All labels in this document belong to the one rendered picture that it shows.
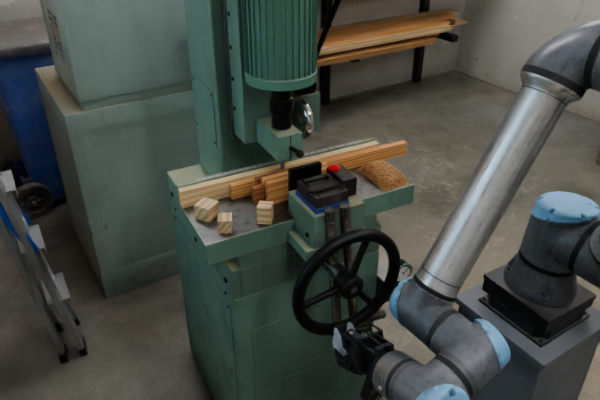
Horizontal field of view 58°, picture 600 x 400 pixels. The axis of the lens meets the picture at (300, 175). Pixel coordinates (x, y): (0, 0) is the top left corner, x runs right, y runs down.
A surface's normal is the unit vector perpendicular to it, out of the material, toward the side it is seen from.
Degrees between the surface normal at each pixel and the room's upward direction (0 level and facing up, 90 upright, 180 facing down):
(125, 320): 0
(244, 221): 0
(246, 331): 90
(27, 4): 90
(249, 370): 90
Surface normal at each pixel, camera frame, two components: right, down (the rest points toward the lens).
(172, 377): 0.00, -0.87
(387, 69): 0.53, 0.41
